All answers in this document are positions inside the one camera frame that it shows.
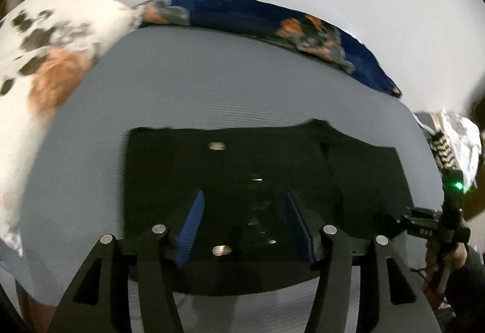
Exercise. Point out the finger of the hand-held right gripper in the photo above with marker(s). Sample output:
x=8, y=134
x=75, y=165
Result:
x=396, y=220

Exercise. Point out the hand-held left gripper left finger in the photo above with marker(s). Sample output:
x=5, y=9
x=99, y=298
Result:
x=191, y=227

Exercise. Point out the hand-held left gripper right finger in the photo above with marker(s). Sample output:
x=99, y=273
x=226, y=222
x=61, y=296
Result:
x=301, y=230

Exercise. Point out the black pants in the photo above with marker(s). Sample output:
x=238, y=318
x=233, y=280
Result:
x=242, y=166

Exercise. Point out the person's right forearm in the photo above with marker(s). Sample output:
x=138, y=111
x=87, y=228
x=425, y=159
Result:
x=470, y=291

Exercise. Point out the person's right hand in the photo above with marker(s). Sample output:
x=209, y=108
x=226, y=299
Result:
x=452, y=259

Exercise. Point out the black white striped cloth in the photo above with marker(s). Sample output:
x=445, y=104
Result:
x=445, y=151

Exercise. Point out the grey bed sheet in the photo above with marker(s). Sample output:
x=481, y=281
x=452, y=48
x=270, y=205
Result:
x=227, y=83

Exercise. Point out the blue floral pillow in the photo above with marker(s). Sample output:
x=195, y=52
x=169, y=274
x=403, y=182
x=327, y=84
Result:
x=235, y=13

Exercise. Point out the white floral pillow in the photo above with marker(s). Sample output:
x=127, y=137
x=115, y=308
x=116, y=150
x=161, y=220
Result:
x=41, y=52

